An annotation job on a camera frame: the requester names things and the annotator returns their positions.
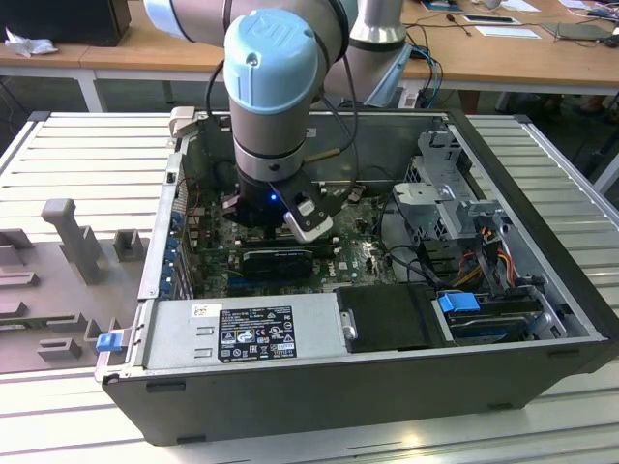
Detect black RAM stick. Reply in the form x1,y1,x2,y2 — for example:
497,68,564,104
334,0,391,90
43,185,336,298
241,241,335,256

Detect black graphics card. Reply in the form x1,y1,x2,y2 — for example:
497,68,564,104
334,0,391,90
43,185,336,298
240,248,314,280

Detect grey plastic case latch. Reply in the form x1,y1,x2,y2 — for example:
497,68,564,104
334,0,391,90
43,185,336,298
169,106,197,139

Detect green motherboard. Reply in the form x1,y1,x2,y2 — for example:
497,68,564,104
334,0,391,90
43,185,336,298
186,186,402,299

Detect silver metal latch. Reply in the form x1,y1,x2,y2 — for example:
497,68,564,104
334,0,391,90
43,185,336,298
340,311,359,342

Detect grey power supply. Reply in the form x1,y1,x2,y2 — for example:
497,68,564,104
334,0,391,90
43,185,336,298
144,295,349,371

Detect grey metal drive cage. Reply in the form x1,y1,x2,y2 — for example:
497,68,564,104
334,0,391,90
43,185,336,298
391,128,514,243

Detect black plastic shroud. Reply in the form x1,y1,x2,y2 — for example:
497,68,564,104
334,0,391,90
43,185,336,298
333,284,454,354

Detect wooden desk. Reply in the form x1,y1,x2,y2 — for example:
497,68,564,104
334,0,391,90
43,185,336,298
0,0,619,98

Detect black open PC case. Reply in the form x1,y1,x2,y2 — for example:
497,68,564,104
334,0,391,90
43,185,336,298
94,106,619,449

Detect hard disk in blue carrier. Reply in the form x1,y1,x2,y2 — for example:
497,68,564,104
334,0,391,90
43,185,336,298
437,291,541,344

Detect grey parts rack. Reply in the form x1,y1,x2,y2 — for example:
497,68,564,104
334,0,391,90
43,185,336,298
0,197,149,373

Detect black box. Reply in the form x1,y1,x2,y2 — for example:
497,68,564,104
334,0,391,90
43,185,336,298
0,0,132,48

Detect crumpled white paper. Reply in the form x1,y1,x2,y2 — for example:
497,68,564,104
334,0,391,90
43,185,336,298
4,27,59,58

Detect white flat device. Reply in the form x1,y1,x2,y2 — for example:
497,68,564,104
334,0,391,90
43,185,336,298
463,14,521,25

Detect white paper sheet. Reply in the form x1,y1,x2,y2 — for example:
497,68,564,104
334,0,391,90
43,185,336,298
476,24,542,40

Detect large white wrist camera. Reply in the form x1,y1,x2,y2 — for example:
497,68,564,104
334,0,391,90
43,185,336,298
283,190,334,244

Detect black internal cable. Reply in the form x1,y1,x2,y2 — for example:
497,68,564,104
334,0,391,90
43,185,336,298
375,192,436,286

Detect blue cable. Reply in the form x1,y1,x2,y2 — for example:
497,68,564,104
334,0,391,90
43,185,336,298
410,45,444,105

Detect yellow red wire bundle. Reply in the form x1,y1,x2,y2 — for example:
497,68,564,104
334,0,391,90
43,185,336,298
458,241,515,286

